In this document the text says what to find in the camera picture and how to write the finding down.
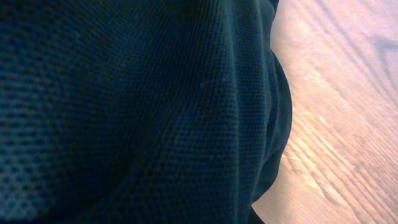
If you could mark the black t-shirt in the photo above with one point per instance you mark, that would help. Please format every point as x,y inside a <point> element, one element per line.
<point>139,111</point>

